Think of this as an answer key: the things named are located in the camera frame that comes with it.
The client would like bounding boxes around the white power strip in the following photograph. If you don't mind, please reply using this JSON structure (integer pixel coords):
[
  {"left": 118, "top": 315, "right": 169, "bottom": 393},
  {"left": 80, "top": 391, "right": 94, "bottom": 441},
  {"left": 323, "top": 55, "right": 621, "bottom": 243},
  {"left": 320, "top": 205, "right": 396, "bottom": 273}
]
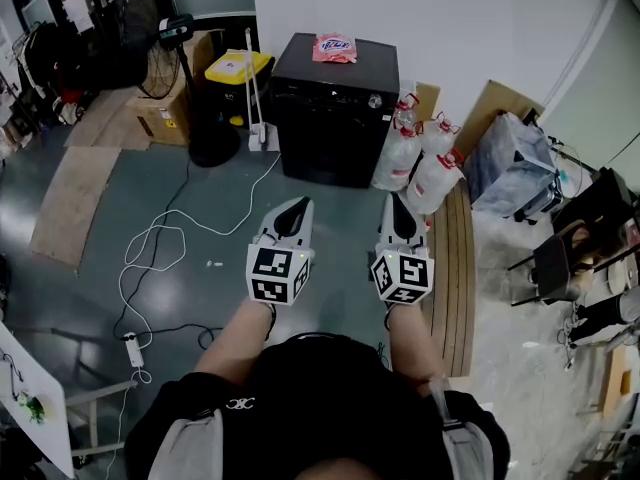
[{"left": 123, "top": 331, "right": 147, "bottom": 368}]

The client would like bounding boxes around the small cardboard sheet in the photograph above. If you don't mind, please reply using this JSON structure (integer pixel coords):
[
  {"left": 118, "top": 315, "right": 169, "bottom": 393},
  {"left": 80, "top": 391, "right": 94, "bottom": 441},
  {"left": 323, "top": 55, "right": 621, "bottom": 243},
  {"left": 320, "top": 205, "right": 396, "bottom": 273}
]
[{"left": 414, "top": 81, "right": 442, "bottom": 125}]

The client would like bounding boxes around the white cable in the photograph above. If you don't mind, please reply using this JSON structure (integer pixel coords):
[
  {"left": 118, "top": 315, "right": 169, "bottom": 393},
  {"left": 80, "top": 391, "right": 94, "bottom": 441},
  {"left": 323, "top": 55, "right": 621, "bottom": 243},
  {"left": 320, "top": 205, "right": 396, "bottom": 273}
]
[{"left": 102, "top": 151, "right": 284, "bottom": 480}]

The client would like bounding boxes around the striped wooden board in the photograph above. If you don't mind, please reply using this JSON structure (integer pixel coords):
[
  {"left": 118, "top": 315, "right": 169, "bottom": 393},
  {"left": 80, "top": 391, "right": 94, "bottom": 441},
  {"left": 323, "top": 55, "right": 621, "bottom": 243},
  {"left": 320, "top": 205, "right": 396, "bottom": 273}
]
[{"left": 420, "top": 181, "right": 477, "bottom": 378}]

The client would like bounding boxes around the pink detergent bag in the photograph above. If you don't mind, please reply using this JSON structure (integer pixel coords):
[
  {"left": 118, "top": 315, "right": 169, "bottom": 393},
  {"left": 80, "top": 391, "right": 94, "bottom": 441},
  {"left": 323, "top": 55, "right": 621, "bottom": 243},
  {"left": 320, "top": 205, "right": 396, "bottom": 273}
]
[{"left": 311, "top": 32, "right": 359, "bottom": 66}]

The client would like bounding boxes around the person's black shirt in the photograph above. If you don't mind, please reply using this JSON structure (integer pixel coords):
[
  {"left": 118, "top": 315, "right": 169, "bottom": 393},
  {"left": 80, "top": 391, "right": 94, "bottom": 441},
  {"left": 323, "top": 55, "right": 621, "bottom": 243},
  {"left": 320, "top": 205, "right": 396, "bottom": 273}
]
[{"left": 123, "top": 331, "right": 512, "bottom": 480}]

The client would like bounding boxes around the flat cardboard floor sheet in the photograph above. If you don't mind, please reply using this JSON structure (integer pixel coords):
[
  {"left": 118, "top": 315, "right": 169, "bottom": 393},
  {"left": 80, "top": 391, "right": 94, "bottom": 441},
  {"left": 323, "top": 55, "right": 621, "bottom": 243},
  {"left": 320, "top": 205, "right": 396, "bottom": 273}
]
[
  {"left": 63, "top": 86, "right": 152, "bottom": 150},
  {"left": 28, "top": 144, "right": 124, "bottom": 270}
]

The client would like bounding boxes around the large cardboard sheet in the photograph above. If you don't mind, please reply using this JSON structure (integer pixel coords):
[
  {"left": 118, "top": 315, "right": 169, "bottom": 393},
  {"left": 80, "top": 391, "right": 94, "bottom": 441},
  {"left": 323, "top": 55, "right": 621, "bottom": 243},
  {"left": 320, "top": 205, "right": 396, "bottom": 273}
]
[{"left": 452, "top": 79, "right": 546, "bottom": 159}]

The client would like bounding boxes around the black cable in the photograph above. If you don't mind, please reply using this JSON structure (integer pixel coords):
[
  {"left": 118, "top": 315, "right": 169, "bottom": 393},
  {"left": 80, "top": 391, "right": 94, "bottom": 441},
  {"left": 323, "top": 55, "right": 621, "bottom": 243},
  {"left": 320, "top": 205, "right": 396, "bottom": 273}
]
[{"left": 112, "top": 156, "right": 225, "bottom": 350}]

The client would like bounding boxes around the small green plant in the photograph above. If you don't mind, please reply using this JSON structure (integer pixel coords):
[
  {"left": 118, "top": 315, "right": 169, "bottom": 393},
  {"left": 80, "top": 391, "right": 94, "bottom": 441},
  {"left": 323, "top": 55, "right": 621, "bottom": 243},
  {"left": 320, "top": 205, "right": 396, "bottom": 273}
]
[{"left": 16, "top": 390, "right": 47, "bottom": 426}]

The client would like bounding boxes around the black chair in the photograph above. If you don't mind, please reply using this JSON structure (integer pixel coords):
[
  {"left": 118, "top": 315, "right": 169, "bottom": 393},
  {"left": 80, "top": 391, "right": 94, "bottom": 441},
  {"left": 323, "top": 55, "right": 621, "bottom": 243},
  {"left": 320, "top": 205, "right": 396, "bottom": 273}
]
[{"left": 506, "top": 219, "right": 602, "bottom": 308}]

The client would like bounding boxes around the yellow lid trash bin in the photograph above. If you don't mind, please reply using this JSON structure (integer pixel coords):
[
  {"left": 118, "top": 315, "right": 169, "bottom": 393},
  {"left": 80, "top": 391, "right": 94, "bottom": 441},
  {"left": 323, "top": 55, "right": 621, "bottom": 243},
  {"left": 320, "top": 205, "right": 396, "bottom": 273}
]
[{"left": 203, "top": 48, "right": 276, "bottom": 130}]

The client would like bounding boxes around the grey backpack strap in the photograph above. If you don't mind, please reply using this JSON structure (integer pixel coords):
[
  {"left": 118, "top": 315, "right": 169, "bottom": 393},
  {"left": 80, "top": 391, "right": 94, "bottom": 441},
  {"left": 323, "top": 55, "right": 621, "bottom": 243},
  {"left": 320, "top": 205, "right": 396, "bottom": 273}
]
[
  {"left": 429, "top": 375, "right": 497, "bottom": 480},
  {"left": 160, "top": 407, "right": 226, "bottom": 480}
]

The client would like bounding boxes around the clear water jug red cap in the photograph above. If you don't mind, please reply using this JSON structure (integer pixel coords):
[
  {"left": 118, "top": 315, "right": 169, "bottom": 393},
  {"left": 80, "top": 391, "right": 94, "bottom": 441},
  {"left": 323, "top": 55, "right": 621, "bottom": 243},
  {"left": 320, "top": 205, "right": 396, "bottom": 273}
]
[
  {"left": 393, "top": 91, "right": 421, "bottom": 130},
  {"left": 405, "top": 148, "right": 467, "bottom": 217},
  {"left": 418, "top": 111, "right": 462, "bottom": 158},
  {"left": 371, "top": 121, "right": 425, "bottom": 192}
]

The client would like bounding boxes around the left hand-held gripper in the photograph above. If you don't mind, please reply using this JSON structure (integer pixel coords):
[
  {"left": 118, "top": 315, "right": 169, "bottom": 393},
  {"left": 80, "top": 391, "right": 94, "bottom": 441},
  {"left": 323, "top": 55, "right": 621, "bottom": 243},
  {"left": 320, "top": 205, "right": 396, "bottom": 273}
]
[{"left": 245, "top": 196, "right": 316, "bottom": 307}]

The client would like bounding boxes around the person's left forearm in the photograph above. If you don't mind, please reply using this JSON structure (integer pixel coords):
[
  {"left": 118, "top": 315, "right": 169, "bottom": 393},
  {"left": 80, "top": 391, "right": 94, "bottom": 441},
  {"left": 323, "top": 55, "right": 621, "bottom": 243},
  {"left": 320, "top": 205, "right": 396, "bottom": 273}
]
[{"left": 193, "top": 297, "right": 277, "bottom": 385}]

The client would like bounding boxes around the black standing fan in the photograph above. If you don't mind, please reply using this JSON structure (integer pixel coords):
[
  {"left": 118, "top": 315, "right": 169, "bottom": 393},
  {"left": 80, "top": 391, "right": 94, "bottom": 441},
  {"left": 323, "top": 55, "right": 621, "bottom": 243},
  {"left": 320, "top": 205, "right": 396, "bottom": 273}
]
[{"left": 121, "top": 0, "right": 242, "bottom": 169}]

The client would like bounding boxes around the plastic wrapped suitcase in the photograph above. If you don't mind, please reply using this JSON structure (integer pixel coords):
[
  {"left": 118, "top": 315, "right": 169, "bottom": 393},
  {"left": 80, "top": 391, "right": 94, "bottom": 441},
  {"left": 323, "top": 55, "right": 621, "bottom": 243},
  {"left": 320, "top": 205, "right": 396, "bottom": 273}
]
[{"left": 463, "top": 111, "right": 565, "bottom": 225}]

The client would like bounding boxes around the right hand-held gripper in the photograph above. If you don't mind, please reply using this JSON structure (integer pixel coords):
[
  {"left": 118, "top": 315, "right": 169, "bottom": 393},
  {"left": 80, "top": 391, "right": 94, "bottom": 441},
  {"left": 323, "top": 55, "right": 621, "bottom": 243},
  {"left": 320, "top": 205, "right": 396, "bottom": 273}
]
[{"left": 370, "top": 191, "right": 435, "bottom": 306}]

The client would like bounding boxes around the white table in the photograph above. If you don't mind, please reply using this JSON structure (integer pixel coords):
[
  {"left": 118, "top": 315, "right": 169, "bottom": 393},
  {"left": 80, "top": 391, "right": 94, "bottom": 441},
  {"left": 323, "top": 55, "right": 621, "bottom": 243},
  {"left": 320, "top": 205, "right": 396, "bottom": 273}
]
[{"left": 0, "top": 319, "right": 76, "bottom": 480}]

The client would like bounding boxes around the white mop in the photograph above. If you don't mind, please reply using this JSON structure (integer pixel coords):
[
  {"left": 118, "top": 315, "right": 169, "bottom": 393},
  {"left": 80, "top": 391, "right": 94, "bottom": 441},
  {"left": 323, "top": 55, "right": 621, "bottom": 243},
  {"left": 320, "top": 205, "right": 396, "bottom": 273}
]
[{"left": 242, "top": 27, "right": 282, "bottom": 153}]

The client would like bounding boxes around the black washing machine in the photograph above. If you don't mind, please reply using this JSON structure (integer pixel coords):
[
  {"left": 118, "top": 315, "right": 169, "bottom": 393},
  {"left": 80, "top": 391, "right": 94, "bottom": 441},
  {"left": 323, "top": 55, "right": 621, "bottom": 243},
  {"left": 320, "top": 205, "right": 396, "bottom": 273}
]
[{"left": 268, "top": 31, "right": 402, "bottom": 190}]

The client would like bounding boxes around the wooden crate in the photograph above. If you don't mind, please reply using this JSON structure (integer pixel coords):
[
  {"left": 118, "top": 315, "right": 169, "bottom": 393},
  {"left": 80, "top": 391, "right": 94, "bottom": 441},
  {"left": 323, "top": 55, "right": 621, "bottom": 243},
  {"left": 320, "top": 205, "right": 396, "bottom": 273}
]
[{"left": 601, "top": 346, "right": 640, "bottom": 420}]

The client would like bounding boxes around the person's right forearm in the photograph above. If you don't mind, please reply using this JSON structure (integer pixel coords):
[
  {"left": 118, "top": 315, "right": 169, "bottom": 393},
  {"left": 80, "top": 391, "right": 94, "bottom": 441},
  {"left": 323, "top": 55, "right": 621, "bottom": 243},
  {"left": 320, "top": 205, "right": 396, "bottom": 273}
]
[{"left": 384, "top": 301, "right": 450, "bottom": 395}]

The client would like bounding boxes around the brown cardboard box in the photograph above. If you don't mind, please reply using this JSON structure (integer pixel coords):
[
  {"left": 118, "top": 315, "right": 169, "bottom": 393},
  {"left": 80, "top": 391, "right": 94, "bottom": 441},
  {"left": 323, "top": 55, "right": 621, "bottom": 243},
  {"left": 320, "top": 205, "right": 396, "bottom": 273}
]
[{"left": 123, "top": 29, "right": 217, "bottom": 148}]

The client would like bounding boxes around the black side table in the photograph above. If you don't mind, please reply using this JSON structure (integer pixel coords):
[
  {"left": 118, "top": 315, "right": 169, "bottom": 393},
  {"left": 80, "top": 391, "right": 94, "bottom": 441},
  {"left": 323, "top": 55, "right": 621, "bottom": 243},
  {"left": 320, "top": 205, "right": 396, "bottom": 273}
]
[{"left": 551, "top": 166, "right": 640, "bottom": 250}]

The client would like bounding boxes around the rack of dark clothes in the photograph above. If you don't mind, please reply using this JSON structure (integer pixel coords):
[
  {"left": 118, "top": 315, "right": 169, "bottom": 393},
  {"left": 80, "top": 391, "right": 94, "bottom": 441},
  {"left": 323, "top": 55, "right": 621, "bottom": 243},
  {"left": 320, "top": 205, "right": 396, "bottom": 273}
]
[{"left": 19, "top": 19, "right": 99, "bottom": 125}]

